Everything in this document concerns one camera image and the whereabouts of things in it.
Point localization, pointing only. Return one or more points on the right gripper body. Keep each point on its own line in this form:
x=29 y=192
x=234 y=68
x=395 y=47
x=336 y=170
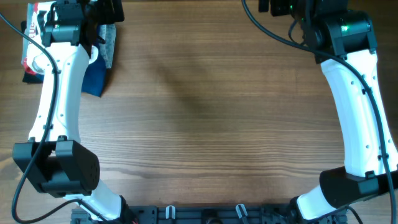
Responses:
x=282 y=7

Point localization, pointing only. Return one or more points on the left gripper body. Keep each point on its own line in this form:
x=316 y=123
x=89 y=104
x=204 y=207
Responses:
x=103 y=13

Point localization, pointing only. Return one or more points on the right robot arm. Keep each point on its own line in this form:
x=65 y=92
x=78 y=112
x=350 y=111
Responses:
x=344 y=45

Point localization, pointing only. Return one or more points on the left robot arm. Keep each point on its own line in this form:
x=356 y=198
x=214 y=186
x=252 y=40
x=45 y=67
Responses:
x=53 y=160

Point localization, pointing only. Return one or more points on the navy blue garment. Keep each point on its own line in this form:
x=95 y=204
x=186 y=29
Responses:
x=94 y=79

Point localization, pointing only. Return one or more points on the red printed t-shirt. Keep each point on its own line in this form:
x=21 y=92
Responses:
x=29 y=50

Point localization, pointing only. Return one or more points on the black garment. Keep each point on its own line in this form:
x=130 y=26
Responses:
x=30 y=76

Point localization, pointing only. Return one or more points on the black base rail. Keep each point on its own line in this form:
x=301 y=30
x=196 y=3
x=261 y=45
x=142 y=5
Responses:
x=266 y=214

